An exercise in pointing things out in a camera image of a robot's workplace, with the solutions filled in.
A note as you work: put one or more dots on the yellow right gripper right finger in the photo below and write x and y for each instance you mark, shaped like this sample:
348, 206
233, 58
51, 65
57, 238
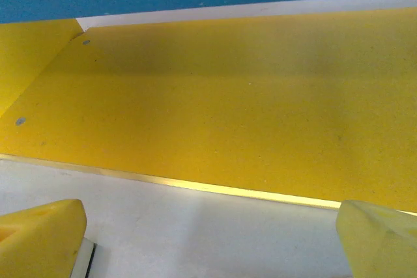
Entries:
381, 245

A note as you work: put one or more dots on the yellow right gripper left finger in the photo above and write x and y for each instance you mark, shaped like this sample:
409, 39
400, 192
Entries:
39, 245

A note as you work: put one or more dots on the yellow blue pink wooden bookshelf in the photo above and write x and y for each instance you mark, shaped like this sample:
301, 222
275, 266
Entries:
208, 112

